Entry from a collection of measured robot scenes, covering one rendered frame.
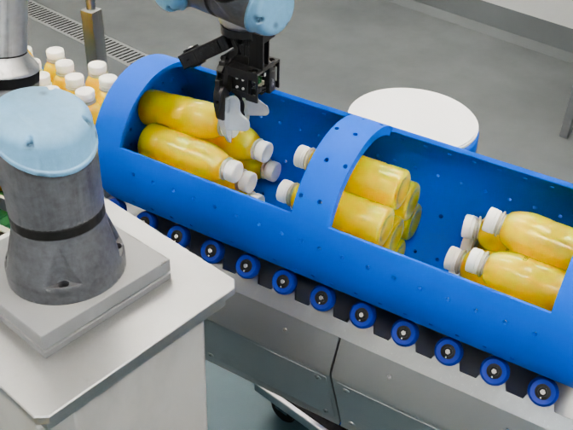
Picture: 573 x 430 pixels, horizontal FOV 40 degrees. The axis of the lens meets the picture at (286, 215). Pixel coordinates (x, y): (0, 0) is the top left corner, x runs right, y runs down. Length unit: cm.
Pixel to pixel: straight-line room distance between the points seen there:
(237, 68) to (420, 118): 55
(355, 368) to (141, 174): 49
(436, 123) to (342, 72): 254
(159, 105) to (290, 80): 269
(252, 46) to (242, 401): 139
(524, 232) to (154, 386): 57
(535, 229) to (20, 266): 71
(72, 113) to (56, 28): 381
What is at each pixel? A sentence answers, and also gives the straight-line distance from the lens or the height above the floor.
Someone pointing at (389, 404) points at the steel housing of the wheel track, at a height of 83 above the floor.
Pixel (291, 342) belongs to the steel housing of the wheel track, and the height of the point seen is 86.
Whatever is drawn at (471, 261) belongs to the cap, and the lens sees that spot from 121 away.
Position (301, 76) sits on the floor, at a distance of 416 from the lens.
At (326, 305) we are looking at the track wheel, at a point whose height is 96.
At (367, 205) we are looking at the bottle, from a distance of 125.
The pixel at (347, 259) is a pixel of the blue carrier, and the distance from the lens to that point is 120.
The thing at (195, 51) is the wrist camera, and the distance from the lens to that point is 135.
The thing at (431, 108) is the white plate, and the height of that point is 104.
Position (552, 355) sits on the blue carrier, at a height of 107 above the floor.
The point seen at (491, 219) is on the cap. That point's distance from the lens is 123.
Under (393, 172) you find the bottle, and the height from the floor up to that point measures 118.
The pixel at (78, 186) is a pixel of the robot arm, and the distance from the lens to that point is 95.
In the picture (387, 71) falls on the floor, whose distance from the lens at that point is 429.
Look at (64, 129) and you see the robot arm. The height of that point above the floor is 140.
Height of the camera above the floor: 186
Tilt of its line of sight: 37 degrees down
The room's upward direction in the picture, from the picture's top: 3 degrees clockwise
